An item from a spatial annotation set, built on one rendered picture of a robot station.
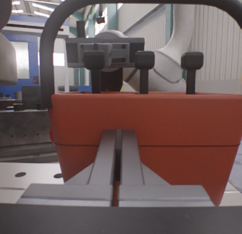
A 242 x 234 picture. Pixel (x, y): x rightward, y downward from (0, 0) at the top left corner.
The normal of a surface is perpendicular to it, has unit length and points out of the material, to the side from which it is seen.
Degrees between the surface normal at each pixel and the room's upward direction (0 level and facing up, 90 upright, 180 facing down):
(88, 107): 97
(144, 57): 90
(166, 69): 88
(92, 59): 103
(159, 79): 92
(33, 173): 0
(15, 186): 0
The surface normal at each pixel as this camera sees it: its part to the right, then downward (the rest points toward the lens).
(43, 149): 0.37, 0.13
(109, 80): -0.01, 0.35
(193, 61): -0.01, 0.14
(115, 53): 0.86, 0.18
